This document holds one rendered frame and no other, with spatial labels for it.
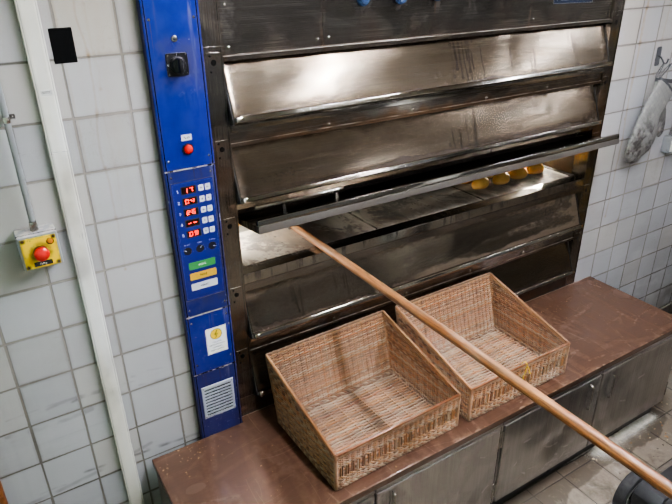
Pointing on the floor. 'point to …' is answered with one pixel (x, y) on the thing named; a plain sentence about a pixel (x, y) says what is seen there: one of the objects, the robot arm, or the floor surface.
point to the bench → (448, 459)
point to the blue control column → (195, 108)
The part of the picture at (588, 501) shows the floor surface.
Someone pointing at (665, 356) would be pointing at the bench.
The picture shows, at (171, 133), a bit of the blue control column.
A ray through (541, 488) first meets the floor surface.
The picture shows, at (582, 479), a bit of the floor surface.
